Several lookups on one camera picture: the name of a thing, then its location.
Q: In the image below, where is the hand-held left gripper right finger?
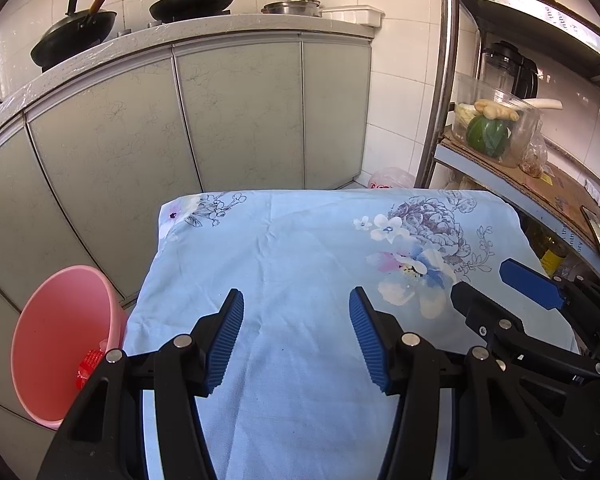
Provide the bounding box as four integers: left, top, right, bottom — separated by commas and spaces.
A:
348, 286, 576, 480

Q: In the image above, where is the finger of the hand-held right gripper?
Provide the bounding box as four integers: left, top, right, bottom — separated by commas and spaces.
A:
450, 282, 600, 383
499, 259, 600, 356

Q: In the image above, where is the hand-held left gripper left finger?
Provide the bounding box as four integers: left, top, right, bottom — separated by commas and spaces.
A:
36, 288, 245, 480

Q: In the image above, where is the red snack package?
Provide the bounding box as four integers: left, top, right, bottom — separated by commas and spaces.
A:
75, 350, 106, 391

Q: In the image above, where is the pink plastic bucket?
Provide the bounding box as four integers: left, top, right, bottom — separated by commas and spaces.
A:
10, 265, 129, 430

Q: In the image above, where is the yellow oil bottle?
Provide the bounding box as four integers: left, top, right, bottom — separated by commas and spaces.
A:
537, 240, 568, 276

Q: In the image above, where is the blue floral cloth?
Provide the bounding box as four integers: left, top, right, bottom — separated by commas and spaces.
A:
122, 187, 581, 480

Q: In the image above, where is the cardboard sheet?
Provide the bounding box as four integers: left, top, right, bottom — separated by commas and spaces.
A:
440, 130, 600, 261

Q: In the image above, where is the small clear bag of nuts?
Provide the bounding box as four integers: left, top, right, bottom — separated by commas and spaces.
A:
519, 132, 548, 178

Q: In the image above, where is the clear plastic container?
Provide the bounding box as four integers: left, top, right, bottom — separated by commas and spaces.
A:
452, 72, 543, 168

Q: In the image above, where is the red and white plastic bag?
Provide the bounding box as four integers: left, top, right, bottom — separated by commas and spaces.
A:
367, 167, 416, 190

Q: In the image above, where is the ginger root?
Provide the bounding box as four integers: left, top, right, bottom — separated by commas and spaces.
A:
475, 100, 521, 122

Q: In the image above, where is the black blender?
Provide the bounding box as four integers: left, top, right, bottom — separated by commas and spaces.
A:
480, 41, 538, 101

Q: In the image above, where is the grey kitchen counter cabinet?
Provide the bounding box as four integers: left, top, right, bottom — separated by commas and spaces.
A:
0, 10, 378, 428

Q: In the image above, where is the metal storage rack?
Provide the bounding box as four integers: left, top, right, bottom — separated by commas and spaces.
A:
414, 0, 600, 281

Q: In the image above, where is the white plastic tray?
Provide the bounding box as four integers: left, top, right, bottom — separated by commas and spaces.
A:
320, 5, 385, 27

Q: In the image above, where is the steel pot with lid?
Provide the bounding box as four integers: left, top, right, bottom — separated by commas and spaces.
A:
261, 0, 324, 17

